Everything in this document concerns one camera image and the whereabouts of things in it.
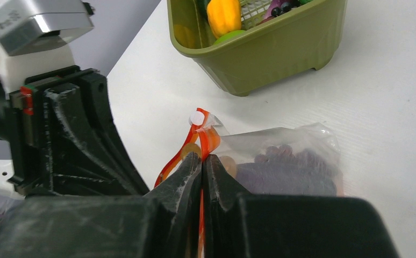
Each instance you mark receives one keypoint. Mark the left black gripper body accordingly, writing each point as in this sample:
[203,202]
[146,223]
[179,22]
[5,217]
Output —
[19,123]

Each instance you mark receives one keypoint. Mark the purple toy eggplant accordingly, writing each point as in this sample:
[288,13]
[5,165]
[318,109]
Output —
[284,179]

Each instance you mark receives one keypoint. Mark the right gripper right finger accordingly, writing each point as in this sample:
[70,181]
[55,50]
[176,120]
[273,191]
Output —
[238,223]

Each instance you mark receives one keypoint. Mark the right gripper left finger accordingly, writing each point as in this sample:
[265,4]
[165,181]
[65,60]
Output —
[122,224]

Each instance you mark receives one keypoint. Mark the dark blue grape cluster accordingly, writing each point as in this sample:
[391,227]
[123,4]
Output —
[282,7]

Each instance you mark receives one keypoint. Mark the dark red grape bunch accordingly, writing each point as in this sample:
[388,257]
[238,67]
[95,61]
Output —
[285,154]

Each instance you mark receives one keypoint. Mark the yellow toy pepper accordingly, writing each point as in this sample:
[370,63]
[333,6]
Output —
[224,16]

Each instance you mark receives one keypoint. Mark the clear zip bag orange zipper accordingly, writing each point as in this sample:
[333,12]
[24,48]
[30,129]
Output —
[207,136]

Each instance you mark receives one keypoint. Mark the olive green plastic bin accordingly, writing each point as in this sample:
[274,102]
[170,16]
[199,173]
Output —
[265,51]

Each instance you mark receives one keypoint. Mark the dark green toy cucumber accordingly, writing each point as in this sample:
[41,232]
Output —
[202,7]

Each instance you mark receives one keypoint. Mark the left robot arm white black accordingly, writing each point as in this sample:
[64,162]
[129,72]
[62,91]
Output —
[63,140]

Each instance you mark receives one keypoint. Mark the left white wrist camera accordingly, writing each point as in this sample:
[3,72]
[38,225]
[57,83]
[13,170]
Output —
[35,37]

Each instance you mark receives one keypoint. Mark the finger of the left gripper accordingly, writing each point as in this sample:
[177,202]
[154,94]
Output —
[84,152]

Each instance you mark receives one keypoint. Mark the small purple eggplant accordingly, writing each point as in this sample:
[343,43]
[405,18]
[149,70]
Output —
[267,14]

